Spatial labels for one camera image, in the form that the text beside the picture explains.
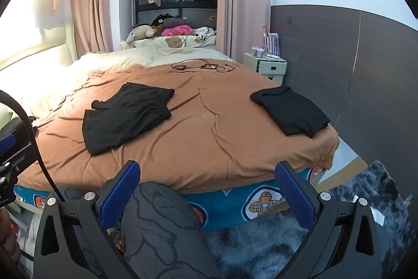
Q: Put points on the small brown bear plush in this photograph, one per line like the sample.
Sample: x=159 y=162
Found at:
x=211 y=21

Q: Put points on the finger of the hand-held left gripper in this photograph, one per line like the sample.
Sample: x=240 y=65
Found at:
x=14 y=151

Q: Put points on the cream duvet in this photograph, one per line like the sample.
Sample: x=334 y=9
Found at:
x=130 y=58

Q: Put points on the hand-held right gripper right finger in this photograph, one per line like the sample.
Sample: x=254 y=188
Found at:
x=294 y=194

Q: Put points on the bear print pillow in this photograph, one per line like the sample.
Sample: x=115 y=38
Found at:
x=174 y=42

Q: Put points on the black spotted white plush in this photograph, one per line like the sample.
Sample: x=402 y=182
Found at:
x=204 y=32

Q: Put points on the white nightstand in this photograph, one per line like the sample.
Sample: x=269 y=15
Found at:
x=267 y=69

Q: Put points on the grey shaggy rug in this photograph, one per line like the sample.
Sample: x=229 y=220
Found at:
x=261 y=246

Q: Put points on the white dog plush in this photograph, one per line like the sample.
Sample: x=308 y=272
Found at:
x=138 y=34

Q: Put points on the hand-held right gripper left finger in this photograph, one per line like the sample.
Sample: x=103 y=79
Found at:
x=121 y=194

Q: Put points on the white power strip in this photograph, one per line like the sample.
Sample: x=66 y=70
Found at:
x=276 y=57

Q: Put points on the blue printed bedsheet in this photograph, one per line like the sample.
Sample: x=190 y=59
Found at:
x=228 y=205

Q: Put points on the brown blanket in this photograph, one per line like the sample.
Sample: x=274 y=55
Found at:
x=212 y=122

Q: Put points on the person's leg in grey pants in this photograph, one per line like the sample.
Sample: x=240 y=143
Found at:
x=163 y=226

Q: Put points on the white paper scrap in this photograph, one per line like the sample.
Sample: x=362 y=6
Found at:
x=378 y=216

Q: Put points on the striped gift bag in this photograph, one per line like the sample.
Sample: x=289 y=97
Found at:
x=271 y=42

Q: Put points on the black pants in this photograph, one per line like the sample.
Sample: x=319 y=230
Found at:
x=124 y=115

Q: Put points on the black folded garment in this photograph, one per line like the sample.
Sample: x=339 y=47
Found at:
x=290 y=109

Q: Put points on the pink plush cloth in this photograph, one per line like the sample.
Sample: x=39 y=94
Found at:
x=178 y=30

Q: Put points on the black bear plush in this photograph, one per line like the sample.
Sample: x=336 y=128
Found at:
x=163 y=22

